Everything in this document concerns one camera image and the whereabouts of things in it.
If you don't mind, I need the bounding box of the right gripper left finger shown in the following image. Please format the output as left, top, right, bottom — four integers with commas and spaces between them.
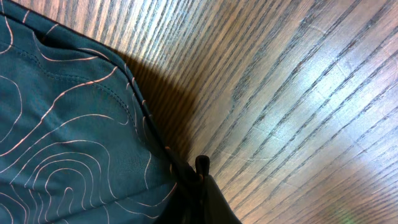
155, 174, 202, 224

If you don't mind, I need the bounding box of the black orange-patterned cycling jersey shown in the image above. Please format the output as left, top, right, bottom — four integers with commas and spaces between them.
1, 1, 177, 223

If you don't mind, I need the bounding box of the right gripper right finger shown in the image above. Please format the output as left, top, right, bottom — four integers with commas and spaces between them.
195, 155, 241, 224

